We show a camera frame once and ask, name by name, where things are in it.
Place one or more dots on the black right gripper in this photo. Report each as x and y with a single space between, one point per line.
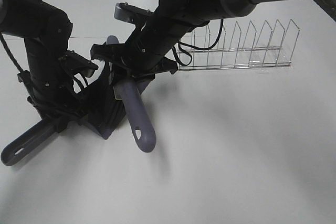
143 53

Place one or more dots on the purple plastic dustpan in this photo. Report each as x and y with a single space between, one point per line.
102 105

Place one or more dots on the purple hand brush black bristles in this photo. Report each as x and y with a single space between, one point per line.
123 99

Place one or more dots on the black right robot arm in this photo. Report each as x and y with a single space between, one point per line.
191 14

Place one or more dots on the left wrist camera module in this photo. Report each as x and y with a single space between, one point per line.
78 64

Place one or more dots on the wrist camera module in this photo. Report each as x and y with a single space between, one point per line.
131 14
78 64

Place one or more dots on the chrome wire dish rack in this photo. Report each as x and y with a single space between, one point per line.
241 47

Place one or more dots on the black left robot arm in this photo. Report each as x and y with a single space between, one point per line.
52 67

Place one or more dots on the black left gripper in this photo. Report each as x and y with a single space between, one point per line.
58 114

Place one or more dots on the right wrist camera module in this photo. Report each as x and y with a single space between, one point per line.
131 14

